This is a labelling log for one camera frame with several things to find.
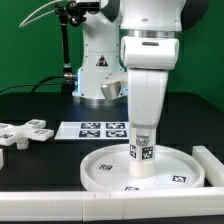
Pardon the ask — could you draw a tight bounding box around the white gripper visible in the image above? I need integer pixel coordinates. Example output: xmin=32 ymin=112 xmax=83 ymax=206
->
xmin=128 ymin=69 xmax=168 ymax=146

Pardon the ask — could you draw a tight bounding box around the white round table top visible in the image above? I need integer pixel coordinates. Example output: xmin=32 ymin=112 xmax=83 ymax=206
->
xmin=80 ymin=144 xmax=205 ymax=191

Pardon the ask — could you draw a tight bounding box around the white cross-shaped table base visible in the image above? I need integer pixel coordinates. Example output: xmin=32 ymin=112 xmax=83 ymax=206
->
xmin=0 ymin=119 xmax=54 ymax=150

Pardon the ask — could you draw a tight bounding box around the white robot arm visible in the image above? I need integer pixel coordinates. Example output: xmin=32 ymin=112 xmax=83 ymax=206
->
xmin=75 ymin=0 xmax=209 ymax=148

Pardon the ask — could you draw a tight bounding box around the white marker sheet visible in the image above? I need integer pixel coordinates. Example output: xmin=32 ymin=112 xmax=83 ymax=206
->
xmin=55 ymin=122 xmax=129 ymax=140

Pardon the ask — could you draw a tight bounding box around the white right fence bar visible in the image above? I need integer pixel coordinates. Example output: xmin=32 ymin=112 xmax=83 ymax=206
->
xmin=192 ymin=146 xmax=224 ymax=187

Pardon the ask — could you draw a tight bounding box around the white fence bar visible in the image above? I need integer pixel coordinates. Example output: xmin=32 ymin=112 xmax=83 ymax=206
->
xmin=0 ymin=187 xmax=224 ymax=221
xmin=192 ymin=146 xmax=224 ymax=187

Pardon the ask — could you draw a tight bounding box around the white front fence bar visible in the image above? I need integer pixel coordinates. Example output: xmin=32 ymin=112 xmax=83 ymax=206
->
xmin=0 ymin=187 xmax=224 ymax=221

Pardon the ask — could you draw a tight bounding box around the white block at left edge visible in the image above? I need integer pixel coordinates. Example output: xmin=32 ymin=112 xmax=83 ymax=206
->
xmin=0 ymin=149 xmax=4 ymax=170

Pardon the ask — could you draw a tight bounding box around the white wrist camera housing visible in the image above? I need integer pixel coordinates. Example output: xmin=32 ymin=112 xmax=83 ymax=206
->
xmin=120 ymin=36 xmax=179 ymax=70

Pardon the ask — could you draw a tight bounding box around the black cable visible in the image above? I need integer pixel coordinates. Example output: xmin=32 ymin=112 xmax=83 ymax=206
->
xmin=0 ymin=74 xmax=78 ymax=96

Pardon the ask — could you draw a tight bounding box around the white cable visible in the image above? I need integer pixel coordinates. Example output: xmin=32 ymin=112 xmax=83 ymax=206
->
xmin=18 ymin=0 xmax=68 ymax=29

